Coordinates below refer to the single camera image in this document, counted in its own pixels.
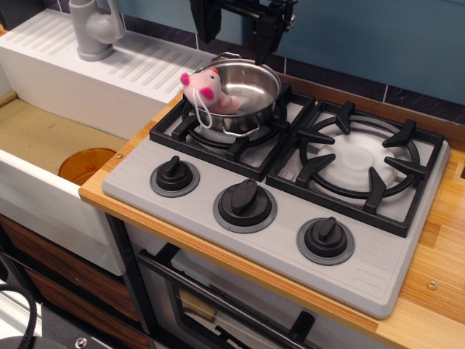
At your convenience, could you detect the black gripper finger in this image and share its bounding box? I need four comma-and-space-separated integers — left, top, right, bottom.
255, 13, 295, 65
190, 0, 222, 44

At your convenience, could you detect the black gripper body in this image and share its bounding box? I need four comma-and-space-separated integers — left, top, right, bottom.
216, 0, 297, 20

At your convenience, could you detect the stainless steel pan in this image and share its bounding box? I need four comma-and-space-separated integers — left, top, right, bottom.
189, 52, 281, 137

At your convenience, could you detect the pink stuffed pig toy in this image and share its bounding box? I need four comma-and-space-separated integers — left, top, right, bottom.
180, 67, 241, 129

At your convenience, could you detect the black left stove knob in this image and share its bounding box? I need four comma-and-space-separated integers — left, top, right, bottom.
150, 156, 201, 198

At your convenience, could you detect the black stove knob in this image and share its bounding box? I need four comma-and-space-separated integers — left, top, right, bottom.
150, 156, 201, 198
296, 217, 355, 266
213, 179, 278, 234

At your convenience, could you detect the black middle stove knob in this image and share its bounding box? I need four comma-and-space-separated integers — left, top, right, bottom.
213, 179, 278, 234

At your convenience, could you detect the grey toy stove top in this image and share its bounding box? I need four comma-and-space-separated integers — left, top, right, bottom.
102, 126, 434, 318

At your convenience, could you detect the black right stove knob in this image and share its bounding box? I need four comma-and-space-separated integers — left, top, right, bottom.
296, 217, 355, 266

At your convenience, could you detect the grey toy faucet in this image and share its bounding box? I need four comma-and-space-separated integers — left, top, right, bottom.
69, 0, 125, 62

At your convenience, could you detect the black left burner grate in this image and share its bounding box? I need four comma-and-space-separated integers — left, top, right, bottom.
150, 82, 315, 180

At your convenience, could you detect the black burner grate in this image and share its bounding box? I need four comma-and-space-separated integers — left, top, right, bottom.
266, 100, 450, 238
150, 82, 315, 180

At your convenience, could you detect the white left burner cap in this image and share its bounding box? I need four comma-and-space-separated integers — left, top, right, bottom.
195, 127, 271, 144

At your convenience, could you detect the white burner cap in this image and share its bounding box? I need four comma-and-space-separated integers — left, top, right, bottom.
195, 127, 271, 144
317, 132, 397, 192

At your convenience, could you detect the white right burner cap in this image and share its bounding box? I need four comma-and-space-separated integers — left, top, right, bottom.
317, 132, 397, 192

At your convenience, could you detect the black right burner grate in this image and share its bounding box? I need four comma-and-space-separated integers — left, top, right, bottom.
266, 100, 450, 238

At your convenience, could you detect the white toy sink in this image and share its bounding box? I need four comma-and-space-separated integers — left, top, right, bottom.
1, 9, 211, 276

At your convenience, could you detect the wooden drawer front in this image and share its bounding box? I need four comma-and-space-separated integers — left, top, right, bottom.
1, 216, 153, 348

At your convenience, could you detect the oven door with handle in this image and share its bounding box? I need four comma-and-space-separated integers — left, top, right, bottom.
137, 244, 371, 348

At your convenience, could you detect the black braided cable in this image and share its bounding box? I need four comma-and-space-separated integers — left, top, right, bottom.
0, 284, 39, 349

